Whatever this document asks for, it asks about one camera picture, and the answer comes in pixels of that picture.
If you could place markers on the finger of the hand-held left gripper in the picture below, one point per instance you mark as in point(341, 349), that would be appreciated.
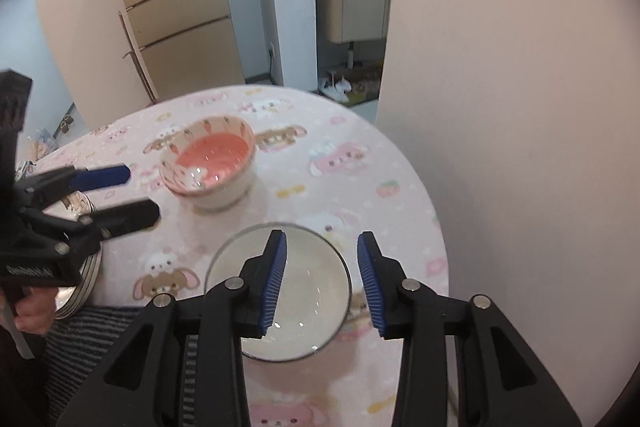
point(100, 177)
point(132, 217)

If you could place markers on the person's left hand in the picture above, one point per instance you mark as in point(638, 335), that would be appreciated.
point(35, 312)

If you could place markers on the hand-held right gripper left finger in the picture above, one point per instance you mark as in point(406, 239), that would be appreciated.
point(275, 287)

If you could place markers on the pink carrot print bowl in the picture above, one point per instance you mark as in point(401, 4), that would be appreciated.
point(220, 202)
point(215, 152)

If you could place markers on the beige vanity cabinet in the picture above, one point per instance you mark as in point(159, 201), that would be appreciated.
point(352, 12)

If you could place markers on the pile of small clutter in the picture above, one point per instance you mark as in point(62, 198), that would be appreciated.
point(40, 142)

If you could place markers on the patterned bathroom mat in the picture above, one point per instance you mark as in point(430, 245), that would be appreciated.
point(365, 84)

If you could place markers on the white cartoon print plate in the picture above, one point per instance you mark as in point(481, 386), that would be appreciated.
point(75, 204)
point(82, 287)

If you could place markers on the plain white bowl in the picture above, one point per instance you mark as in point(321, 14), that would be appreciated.
point(310, 287)

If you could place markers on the grey striped clothing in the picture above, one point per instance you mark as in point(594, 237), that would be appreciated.
point(85, 347)

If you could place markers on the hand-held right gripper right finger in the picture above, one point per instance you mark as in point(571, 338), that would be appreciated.
point(370, 287)

